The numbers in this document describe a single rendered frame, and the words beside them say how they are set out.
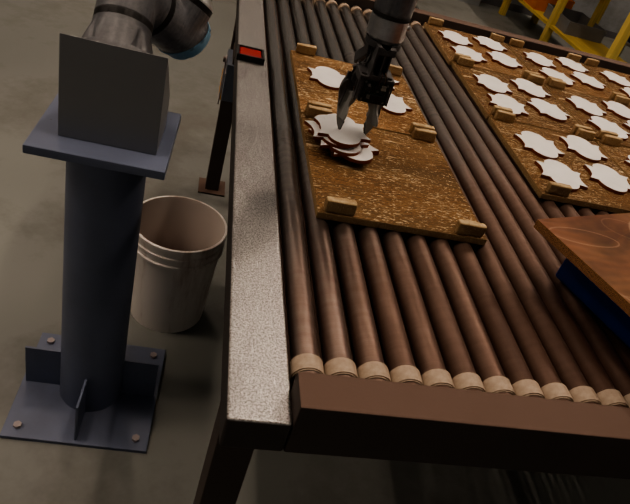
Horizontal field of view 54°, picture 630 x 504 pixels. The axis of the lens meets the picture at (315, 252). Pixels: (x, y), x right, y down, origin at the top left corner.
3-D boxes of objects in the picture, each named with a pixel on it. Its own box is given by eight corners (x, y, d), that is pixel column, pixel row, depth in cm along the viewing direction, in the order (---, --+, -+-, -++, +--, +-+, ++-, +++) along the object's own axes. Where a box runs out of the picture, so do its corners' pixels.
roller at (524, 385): (512, 422, 92) (535, 403, 90) (346, 12, 244) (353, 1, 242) (535, 431, 94) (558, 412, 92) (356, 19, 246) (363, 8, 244)
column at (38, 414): (-1, 438, 163) (-21, 152, 112) (42, 334, 193) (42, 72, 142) (145, 454, 170) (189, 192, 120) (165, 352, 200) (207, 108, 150)
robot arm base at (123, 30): (67, 41, 114) (78, -9, 116) (82, 72, 129) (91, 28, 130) (149, 59, 117) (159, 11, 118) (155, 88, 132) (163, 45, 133)
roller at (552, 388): (543, 429, 94) (558, 408, 91) (359, 18, 246) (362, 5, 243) (571, 431, 95) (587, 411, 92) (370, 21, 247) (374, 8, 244)
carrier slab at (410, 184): (315, 218, 115) (317, 211, 114) (299, 119, 147) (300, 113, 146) (484, 246, 123) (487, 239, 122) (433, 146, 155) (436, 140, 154)
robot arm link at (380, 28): (369, 5, 119) (409, 15, 121) (362, 28, 122) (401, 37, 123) (375, 17, 113) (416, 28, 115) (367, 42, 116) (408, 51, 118)
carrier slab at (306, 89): (299, 117, 147) (300, 111, 146) (289, 54, 179) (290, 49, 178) (433, 145, 155) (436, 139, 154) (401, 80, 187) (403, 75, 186)
